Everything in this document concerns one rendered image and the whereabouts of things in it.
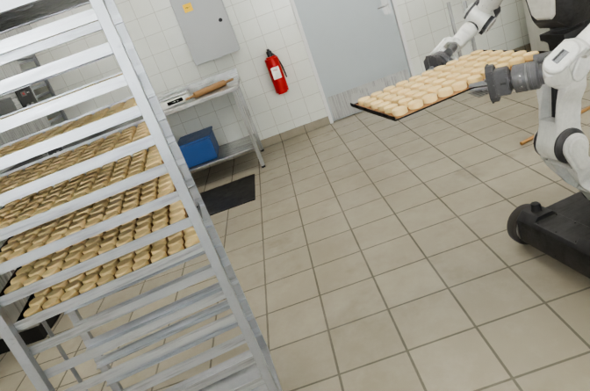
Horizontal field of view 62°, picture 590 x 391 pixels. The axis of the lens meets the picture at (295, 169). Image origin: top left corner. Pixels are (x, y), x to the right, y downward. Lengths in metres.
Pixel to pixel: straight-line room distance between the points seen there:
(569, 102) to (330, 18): 3.83
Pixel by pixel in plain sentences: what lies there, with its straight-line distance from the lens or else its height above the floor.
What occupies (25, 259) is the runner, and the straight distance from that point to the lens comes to 1.60.
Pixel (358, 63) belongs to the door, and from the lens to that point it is 5.74.
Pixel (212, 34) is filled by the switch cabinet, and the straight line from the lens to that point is 5.37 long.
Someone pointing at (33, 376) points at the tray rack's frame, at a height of 0.72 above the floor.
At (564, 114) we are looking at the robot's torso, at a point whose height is 0.71.
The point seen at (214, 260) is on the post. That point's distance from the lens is 1.53.
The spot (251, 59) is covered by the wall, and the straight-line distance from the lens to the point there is 5.58.
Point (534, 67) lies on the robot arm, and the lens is 1.67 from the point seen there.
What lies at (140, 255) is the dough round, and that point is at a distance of 1.68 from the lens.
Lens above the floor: 1.46
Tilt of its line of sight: 18 degrees down
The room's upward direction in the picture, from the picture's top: 20 degrees counter-clockwise
